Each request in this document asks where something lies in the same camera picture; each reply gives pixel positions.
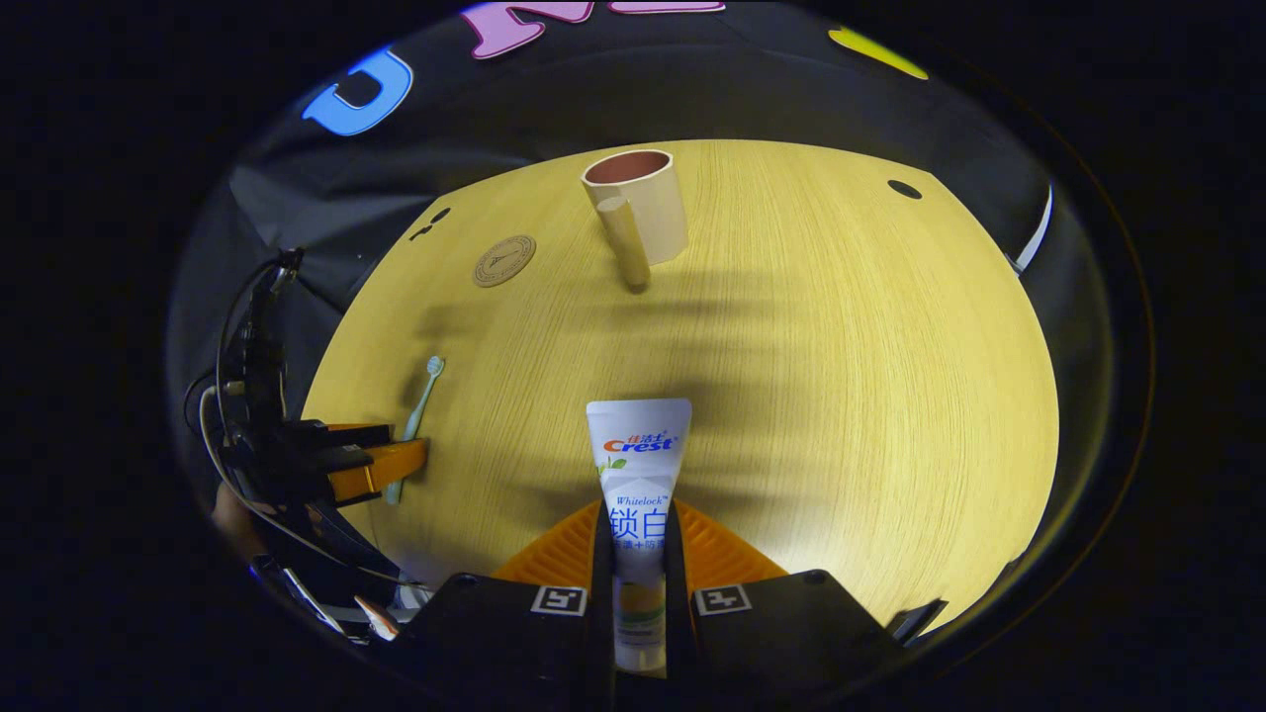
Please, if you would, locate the white toothpaste tube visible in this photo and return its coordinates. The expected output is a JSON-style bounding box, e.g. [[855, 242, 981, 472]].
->
[[586, 399, 693, 678]]

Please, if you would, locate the round wooden coaster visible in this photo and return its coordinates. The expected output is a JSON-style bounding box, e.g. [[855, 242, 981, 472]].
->
[[472, 234, 537, 289]]

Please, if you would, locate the black backdrop cloth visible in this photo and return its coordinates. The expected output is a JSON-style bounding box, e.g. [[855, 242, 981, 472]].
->
[[168, 0, 1109, 614]]

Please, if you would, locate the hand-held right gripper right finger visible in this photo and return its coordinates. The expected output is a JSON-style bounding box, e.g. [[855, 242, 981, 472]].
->
[[665, 499, 891, 693]]

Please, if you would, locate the beige cup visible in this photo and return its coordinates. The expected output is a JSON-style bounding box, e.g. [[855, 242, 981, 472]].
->
[[581, 149, 689, 295]]

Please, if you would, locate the light green toothbrush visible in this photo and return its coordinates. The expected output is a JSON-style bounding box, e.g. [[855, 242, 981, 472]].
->
[[384, 356, 446, 505]]

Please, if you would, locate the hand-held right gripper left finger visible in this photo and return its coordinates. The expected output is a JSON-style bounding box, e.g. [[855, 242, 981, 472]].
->
[[396, 499, 616, 693]]

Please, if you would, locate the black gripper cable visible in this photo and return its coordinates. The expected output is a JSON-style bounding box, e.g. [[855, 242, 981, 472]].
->
[[183, 252, 298, 436]]

